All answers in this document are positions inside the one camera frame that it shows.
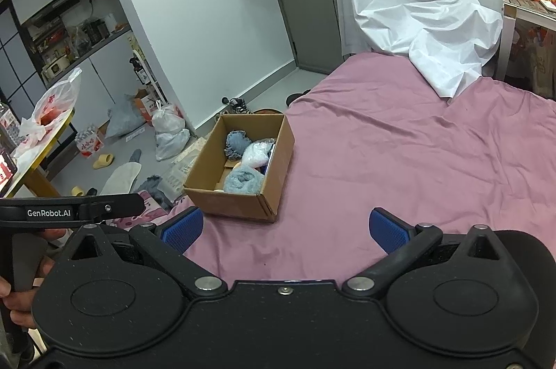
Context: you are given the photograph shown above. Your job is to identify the white desk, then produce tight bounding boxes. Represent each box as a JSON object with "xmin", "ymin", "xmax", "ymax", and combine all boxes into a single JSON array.
[{"xmin": 496, "ymin": 0, "xmax": 556, "ymax": 79}]

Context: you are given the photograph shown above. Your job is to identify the dark grey cloth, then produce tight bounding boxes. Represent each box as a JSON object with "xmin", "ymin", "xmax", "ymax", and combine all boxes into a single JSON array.
[{"xmin": 142, "ymin": 175, "xmax": 175, "ymax": 210}]

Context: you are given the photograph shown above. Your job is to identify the orange printed carton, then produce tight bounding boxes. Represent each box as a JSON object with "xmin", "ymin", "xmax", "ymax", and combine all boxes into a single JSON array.
[{"xmin": 132, "ymin": 88, "xmax": 162, "ymax": 127}]

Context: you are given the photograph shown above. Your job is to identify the blue packet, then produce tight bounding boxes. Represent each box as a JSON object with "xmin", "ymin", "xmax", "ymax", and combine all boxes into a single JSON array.
[{"xmin": 264, "ymin": 143, "xmax": 279, "ymax": 177}]

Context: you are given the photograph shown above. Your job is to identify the pink bed sheet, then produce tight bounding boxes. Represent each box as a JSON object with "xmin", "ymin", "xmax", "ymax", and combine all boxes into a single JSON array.
[{"xmin": 167, "ymin": 51, "xmax": 556, "ymax": 287}]

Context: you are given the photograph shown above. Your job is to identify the black spray bottle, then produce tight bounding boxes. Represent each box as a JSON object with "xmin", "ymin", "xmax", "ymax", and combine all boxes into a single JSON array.
[{"xmin": 129, "ymin": 56, "xmax": 151, "ymax": 88}]

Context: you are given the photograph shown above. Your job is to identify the range hood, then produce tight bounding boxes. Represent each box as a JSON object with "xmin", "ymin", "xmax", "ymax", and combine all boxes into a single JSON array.
[{"xmin": 19, "ymin": 0, "xmax": 95, "ymax": 27}]

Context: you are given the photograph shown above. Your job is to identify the flat white packaging stack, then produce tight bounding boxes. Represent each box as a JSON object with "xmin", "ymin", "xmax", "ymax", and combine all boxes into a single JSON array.
[{"xmin": 166, "ymin": 135, "xmax": 210, "ymax": 196}]

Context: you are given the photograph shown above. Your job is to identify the grey plastic bag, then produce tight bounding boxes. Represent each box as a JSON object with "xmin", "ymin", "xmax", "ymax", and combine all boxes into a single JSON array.
[{"xmin": 105, "ymin": 94, "xmax": 147, "ymax": 139}]

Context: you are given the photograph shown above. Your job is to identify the white plastic packet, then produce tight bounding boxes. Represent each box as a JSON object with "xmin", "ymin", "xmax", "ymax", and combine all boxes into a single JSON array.
[{"xmin": 240, "ymin": 138, "xmax": 277, "ymax": 170}]

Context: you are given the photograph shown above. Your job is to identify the printed bag under desk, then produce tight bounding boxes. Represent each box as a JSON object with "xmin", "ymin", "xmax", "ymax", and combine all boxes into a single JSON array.
[{"xmin": 507, "ymin": 25, "xmax": 556, "ymax": 97}]

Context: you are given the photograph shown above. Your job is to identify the phone with red screen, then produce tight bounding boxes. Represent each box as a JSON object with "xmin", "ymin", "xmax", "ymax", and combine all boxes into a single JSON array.
[{"xmin": 0, "ymin": 149, "xmax": 19, "ymax": 192}]

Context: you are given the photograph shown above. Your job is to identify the person's left hand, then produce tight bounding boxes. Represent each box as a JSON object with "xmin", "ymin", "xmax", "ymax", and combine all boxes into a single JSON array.
[{"xmin": 0, "ymin": 229, "xmax": 72, "ymax": 330}]

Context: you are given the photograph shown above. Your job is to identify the pink printed cloth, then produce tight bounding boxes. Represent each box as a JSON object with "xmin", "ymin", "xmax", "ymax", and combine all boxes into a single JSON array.
[{"xmin": 104, "ymin": 194, "xmax": 175, "ymax": 231}]

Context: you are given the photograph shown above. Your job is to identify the grey-blue fluffy plush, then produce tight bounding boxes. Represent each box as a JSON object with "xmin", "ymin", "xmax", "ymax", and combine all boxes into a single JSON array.
[{"xmin": 223, "ymin": 166, "xmax": 266, "ymax": 196}]

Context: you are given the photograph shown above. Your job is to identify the yellow round table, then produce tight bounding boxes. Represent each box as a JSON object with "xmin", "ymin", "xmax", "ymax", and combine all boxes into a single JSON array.
[{"xmin": 0, "ymin": 107, "xmax": 77, "ymax": 199}]

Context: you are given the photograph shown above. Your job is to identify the white kitchen cabinet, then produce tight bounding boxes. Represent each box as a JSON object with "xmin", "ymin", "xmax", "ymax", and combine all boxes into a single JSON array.
[{"xmin": 41, "ymin": 25, "xmax": 168, "ymax": 135}]

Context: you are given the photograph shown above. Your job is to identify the grey sock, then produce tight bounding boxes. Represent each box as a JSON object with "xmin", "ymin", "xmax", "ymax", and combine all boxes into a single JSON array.
[{"xmin": 99, "ymin": 149, "xmax": 142, "ymax": 196}]

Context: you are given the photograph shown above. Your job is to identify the brown cardboard box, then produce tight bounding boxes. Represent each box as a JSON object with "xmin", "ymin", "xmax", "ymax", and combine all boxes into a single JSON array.
[{"xmin": 183, "ymin": 113, "xmax": 296, "ymax": 224}]

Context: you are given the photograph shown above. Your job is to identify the pack of bottles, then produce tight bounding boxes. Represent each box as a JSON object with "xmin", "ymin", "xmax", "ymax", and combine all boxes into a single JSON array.
[{"xmin": 74, "ymin": 125, "xmax": 105, "ymax": 159}]

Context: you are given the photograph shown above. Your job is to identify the white crumpled cloth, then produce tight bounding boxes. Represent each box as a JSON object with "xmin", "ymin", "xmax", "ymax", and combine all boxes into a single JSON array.
[{"xmin": 332, "ymin": 0, "xmax": 505, "ymax": 99}]

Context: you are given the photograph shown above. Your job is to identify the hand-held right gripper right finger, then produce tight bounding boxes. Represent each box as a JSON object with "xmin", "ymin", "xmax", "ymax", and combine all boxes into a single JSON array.
[{"xmin": 343, "ymin": 208, "xmax": 505, "ymax": 300}]

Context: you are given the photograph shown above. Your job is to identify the blue-grey knitted item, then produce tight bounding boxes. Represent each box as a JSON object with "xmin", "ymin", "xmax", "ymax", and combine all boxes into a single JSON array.
[{"xmin": 224, "ymin": 130, "xmax": 253, "ymax": 161}]

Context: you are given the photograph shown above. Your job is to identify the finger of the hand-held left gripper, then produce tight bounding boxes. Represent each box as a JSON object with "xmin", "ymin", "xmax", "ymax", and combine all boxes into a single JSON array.
[{"xmin": 82, "ymin": 192, "xmax": 145, "ymax": 224}]

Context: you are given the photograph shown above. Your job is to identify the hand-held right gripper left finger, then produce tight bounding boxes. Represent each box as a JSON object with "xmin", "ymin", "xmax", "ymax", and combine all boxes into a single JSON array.
[{"xmin": 65, "ymin": 207, "xmax": 227, "ymax": 297}]

